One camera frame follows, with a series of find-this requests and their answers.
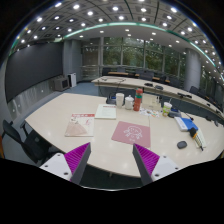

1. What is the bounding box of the white air purifier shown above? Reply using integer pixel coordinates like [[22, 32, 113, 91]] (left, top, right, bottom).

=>
[[68, 73, 77, 87]]

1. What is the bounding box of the red and white magazine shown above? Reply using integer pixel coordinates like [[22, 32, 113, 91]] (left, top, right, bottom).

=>
[[65, 113, 95, 137]]

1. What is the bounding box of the black wall screen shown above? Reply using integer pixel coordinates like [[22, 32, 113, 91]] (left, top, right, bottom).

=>
[[5, 43, 63, 102]]

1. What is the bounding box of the white lidded jar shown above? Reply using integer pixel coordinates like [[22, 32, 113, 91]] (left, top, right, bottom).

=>
[[125, 95, 134, 110]]

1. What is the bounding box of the black office chair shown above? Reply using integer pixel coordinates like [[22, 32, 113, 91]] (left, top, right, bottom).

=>
[[2, 119, 52, 165]]

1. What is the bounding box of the pink mouse pad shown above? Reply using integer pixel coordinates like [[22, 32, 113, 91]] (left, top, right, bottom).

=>
[[112, 121, 151, 147]]

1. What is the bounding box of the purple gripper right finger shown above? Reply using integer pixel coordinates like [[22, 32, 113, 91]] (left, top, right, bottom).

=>
[[132, 143, 182, 186]]

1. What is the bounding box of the black yellow handled tool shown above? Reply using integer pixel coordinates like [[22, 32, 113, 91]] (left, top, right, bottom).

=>
[[189, 127, 203, 151]]

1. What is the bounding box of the black computer mouse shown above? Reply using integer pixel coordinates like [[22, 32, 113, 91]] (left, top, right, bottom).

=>
[[177, 141, 187, 149]]

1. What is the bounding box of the red stacked cups tube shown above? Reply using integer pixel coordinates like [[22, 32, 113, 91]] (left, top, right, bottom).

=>
[[133, 88, 143, 111]]

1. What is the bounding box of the white paper cup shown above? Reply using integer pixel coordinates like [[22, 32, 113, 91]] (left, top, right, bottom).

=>
[[116, 93, 124, 108]]

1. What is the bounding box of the white booklet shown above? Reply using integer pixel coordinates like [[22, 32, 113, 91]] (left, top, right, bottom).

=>
[[95, 104, 116, 119]]

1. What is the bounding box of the grey cabinet box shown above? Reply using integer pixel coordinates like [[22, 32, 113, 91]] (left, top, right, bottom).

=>
[[54, 78, 69, 91]]

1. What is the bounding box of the colourful sticker sheet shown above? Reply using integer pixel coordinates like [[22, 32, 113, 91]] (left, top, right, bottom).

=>
[[140, 108, 159, 118]]

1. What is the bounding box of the green and white cup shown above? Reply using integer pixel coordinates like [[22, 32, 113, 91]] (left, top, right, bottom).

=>
[[162, 102, 172, 117]]

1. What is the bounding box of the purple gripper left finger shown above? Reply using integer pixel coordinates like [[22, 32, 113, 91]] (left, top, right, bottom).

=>
[[39, 142, 92, 186]]

